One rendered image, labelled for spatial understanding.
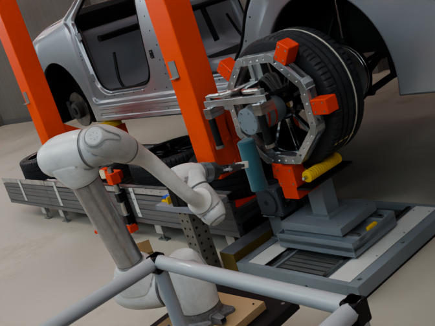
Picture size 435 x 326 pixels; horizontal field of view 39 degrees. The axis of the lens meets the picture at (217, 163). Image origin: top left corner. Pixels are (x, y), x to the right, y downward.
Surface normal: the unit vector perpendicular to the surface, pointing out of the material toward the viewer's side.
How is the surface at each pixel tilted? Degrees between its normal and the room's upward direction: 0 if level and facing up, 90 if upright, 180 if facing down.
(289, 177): 90
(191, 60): 90
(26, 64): 90
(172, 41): 90
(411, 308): 0
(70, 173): 110
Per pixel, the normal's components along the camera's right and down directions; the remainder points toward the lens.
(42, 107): 0.64, 0.01
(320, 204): -0.71, 0.39
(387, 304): -0.29, -0.92
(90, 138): -0.25, -0.24
